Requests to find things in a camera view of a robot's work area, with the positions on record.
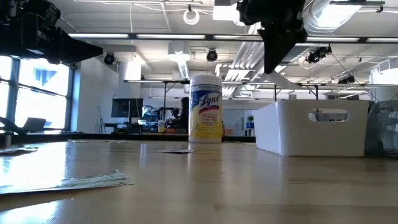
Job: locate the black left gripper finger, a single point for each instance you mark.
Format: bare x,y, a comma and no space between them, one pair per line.
77,42
74,54

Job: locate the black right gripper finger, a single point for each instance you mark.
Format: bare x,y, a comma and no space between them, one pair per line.
263,46
280,46

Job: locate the blue white antiseptic wipe packet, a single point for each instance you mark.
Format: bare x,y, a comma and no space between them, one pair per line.
175,151

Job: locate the black ceiling spotlight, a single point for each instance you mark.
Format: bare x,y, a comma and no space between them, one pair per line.
212,55
109,58

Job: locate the black ceiling fixture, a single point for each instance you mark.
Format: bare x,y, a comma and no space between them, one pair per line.
317,55
346,80

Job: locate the black monitor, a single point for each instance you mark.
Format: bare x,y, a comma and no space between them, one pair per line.
124,108

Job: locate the small potted plant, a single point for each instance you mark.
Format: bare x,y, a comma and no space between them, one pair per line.
250,119

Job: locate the grey laptop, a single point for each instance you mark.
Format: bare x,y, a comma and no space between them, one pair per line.
34,124

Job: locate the Lysol disinfecting wipes canister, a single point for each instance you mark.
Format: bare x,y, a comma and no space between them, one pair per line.
205,105

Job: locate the white plastic bin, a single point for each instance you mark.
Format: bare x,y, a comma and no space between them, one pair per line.
280,130

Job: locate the person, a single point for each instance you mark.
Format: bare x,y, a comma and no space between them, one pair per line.
184,115

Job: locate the small yellow wipes canister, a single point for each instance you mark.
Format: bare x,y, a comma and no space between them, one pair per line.
161,127

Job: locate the translucent grey plastic bin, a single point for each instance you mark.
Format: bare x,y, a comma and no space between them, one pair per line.
382,130

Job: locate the silver ventilation duct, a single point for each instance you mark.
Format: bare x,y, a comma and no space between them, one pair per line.
329,15

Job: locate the black frame background table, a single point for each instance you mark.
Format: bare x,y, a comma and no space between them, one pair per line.
316,91
149,81

